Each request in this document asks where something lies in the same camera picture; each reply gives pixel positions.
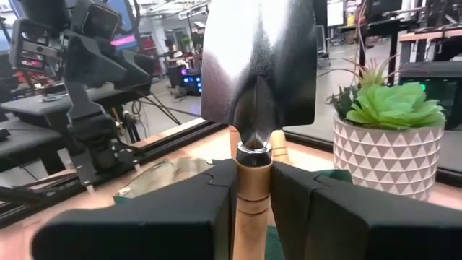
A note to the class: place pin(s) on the computer tower blue lights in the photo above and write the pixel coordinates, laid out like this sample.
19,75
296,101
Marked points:
191,81

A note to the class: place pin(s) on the beige green canvas gardening bag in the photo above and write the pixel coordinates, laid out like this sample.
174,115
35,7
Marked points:
162,177

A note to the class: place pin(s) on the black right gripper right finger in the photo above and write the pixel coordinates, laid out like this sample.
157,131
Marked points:
361,227

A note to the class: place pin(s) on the green succulent plant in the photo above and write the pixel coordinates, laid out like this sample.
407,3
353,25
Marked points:
393,104

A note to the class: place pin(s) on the red storage bin shelf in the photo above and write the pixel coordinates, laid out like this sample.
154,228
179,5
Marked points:
148,43

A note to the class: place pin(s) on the background potted plant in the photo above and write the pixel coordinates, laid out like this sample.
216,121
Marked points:
186,42

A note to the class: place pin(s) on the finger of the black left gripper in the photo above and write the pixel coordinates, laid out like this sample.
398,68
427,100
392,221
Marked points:
101,68
36,47

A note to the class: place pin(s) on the spiky air plant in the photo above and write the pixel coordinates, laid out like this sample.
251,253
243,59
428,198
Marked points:
371,77

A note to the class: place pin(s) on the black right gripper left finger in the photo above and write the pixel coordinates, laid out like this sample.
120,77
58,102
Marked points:
144,227

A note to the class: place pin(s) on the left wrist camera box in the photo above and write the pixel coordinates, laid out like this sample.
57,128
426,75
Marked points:
103,21

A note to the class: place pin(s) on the black case green light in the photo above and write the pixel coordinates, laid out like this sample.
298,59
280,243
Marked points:
429,97

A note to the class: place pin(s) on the white triangle-pattern plant pot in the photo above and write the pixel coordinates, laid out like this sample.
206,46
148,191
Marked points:
386,159

